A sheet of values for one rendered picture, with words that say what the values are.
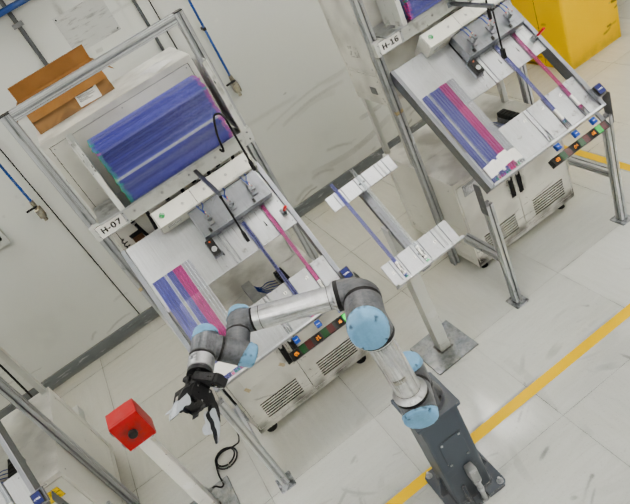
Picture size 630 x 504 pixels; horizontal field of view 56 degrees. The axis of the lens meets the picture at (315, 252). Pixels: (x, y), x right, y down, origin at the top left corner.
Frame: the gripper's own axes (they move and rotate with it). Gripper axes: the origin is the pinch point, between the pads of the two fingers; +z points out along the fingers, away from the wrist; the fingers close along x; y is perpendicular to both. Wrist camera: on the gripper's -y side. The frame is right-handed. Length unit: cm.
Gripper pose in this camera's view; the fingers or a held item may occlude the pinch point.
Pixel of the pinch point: (195, 432)
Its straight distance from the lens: 158.6
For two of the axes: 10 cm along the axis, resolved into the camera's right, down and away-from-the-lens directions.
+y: -7.3, 5.4, 4.3
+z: 0.3, 6.5, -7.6
